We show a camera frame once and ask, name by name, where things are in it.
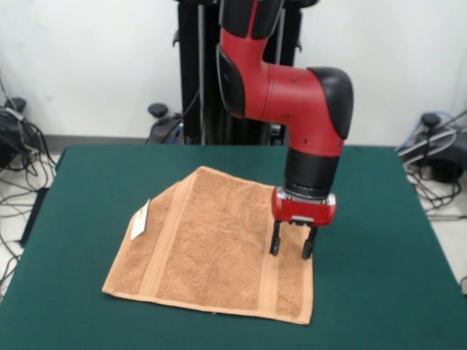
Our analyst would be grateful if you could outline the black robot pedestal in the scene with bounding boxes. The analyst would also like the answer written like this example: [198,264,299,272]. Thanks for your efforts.
[145,0,319,146]

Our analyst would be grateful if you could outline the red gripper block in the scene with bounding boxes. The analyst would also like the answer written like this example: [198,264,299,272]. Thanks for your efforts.
[269,187,337,260]

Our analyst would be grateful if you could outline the dark green table cloth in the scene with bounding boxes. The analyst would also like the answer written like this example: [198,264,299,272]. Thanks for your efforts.
[0,144,467,350]

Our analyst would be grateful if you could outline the tan terry towel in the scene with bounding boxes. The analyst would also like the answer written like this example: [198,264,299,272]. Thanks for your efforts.
[101,166,314,326]

